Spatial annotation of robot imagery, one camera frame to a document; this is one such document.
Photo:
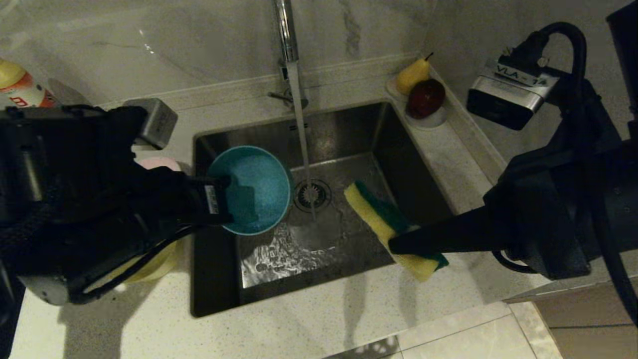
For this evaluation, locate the small white dish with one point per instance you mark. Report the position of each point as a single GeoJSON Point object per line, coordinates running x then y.
{"type": "Point", "coordinates": [428, 122]}
{"type": "Point", "coordinates": [391, 89]}

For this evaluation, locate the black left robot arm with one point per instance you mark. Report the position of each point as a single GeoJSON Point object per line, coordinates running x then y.
{"type": "Point", "coordinates": [50, 224]}

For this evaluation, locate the dark red apple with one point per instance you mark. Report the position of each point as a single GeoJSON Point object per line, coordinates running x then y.
{"type": "Point", "coordinates": [424, 99]}

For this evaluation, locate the green and yellow sponge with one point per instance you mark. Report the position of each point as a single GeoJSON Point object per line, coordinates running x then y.
{"type": "Point", "coordinates": [379, 214]}

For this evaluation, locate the yellow pear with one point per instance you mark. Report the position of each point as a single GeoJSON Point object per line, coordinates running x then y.
{"type": "Point", "coordinates": [411, 77]}

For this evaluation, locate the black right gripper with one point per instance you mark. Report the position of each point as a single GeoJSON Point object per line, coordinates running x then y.
{"type": "Point", "coordinates": [548, 214]}

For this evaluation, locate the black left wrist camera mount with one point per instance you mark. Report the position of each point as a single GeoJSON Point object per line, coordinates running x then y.
{"type": "Point", "coordinates": [149, 122]}

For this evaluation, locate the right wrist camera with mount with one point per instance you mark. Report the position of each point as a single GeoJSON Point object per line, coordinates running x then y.
{"type": "Point", "coordinates": [508, 99]}

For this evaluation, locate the stainless steel sink basin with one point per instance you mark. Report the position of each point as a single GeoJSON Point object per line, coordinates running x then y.
{"type": "Point", "coordinates": [374, 149]}

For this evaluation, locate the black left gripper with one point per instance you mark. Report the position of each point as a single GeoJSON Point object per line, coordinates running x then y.
{"type": "Point", "coordinates": [169, 204]}

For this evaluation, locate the pink plastic bowl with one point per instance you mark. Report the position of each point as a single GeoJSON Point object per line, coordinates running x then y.
{"type": "Point", "coordinates": [159, 163]}

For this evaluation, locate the blue plastic bowl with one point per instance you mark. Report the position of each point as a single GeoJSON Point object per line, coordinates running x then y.
{"type": "Point", "coordinates": [264, 184]}

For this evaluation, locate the yellow-capped orange dish soap bottle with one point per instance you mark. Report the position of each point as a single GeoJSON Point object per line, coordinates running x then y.
{"type": "Point", "coordinates": [20, 87]}

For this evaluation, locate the round metal drain strainer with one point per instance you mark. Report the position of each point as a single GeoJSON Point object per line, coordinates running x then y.
{"type": "Point", "coordinates": [321, 197]}

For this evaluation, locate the yellow plastic bowl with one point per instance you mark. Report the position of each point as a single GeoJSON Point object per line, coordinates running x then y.
{"type": "Point", "coordinates": [154, 264]}

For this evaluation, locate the chrome faucet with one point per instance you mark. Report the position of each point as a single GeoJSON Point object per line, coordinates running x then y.
{"type": "Point", "coordinates": [286, 30]}

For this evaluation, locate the running water stream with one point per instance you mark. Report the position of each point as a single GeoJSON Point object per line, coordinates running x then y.
{"type": "Point", "coordinates": [301, 129]}

